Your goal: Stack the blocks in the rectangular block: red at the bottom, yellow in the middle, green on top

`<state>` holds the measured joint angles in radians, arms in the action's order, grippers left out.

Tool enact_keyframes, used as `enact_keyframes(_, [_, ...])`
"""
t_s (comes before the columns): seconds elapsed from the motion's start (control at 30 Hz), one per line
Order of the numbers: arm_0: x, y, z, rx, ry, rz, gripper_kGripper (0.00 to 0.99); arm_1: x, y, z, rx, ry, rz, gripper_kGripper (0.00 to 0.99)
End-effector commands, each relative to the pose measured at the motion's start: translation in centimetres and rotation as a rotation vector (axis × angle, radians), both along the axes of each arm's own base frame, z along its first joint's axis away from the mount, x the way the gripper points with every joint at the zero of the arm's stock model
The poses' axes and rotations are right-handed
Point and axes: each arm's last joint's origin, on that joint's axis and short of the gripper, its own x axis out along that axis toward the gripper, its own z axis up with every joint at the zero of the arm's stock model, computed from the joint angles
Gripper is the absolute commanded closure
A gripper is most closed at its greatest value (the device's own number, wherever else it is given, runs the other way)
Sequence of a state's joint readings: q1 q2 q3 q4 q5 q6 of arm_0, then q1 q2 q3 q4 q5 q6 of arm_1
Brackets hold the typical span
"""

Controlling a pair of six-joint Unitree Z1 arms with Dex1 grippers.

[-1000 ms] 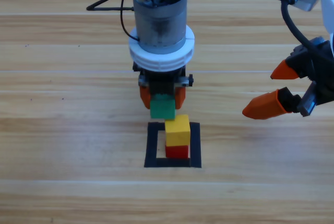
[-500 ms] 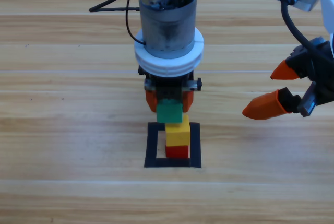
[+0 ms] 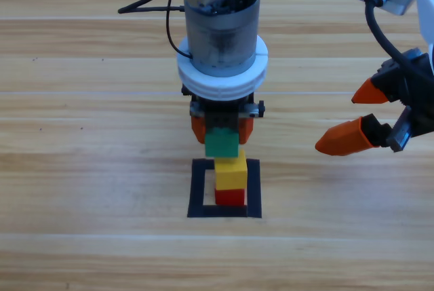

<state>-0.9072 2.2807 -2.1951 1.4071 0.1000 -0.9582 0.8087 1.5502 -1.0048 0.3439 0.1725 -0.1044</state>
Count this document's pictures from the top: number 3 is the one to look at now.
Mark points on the black tape square outline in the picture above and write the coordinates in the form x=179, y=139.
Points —
x=196, y=189

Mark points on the red cube block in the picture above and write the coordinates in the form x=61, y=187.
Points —
x=230, y=197

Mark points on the green cube block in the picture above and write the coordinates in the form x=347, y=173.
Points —
x=220, y=145

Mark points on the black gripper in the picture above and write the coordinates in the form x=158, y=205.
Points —
x=222, y=114
x=420, y=101

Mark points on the yellow cube block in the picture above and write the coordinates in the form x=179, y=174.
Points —
x=230, y=174

